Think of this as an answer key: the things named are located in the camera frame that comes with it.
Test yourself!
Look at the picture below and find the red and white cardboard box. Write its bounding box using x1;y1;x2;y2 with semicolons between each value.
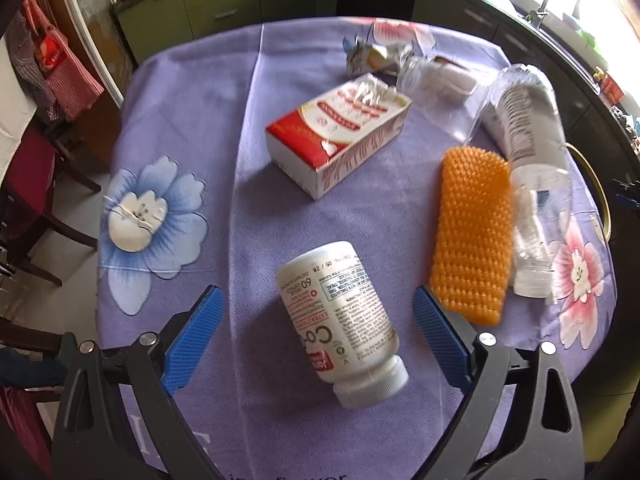
265;73;413;201

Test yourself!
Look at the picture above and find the dark wooden chair red seat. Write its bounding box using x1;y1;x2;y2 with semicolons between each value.
0;125;101;286

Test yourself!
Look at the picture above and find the crumpled clear plastic wrapper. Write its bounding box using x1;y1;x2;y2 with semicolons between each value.
349;74;397;111

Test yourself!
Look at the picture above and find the purple floral tablecloth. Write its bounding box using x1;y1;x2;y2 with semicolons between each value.
95;17;617;480

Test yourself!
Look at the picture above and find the metal kitchen faucet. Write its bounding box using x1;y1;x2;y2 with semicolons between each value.
529;0;555;30

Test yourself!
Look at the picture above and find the yellow rimmed waste bin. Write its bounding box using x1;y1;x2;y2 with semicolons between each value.
565;142;612;243

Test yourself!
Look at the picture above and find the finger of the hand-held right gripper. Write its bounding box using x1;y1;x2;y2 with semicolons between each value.
613;178;640;211

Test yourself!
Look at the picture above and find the orange bristle brush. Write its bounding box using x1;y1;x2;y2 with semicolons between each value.
429;146;515;326

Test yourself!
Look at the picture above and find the clear plastic bottle white label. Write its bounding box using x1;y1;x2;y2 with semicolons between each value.
480;64;573;301

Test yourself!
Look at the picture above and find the white pill bottle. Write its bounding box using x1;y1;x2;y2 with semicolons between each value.
275;241;410;409

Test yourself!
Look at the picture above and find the red checked bag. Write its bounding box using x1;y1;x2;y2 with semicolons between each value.
20;0;106;121

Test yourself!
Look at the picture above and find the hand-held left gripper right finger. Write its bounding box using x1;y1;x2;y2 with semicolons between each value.
412;285;586;480

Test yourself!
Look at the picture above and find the crumpled printed carton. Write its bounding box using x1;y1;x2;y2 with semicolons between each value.
343;35;416;78

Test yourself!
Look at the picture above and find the clear plastic container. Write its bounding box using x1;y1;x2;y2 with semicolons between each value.
397;54;493;143

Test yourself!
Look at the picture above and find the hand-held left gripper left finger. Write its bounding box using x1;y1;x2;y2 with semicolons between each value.
50;284;226;480

